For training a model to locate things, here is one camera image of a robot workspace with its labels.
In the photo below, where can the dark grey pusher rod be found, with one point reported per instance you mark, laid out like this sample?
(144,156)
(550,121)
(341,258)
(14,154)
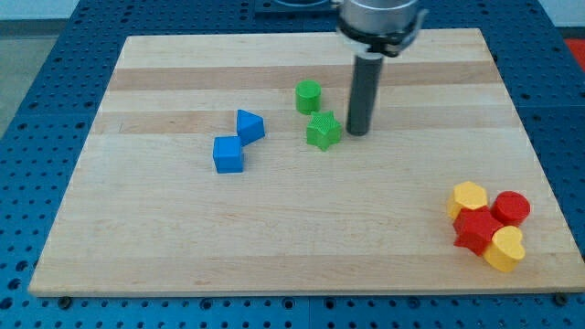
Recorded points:
(363,95)

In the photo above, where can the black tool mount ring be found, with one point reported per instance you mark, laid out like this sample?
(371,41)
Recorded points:
(366,45)

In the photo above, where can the green star block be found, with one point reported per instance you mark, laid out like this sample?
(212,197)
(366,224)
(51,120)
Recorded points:
(323,130)

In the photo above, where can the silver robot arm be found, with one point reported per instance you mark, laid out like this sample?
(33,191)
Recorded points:
(374,30)

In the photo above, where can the blue cube block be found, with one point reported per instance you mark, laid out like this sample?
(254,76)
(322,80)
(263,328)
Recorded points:
(228,154)

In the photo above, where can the red star block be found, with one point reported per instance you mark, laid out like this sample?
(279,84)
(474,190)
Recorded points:
(474,229)

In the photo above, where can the green cylinder block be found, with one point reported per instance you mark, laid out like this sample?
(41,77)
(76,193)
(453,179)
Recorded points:
(308,96)

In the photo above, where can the blue triangle block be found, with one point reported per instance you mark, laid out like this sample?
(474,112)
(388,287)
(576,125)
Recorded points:
(249,127)

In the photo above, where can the yellow hexagon block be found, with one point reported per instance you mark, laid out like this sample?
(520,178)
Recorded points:
(466,195)

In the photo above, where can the wooden board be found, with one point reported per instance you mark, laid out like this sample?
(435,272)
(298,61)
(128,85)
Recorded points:
(146,213)

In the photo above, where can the red cylinder block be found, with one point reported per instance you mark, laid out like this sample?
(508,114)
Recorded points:
(510,208)

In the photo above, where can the yellow heart block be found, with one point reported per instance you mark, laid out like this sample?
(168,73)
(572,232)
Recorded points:
(506,249)

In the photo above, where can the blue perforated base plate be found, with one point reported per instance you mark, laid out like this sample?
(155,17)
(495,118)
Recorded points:
(41,145)

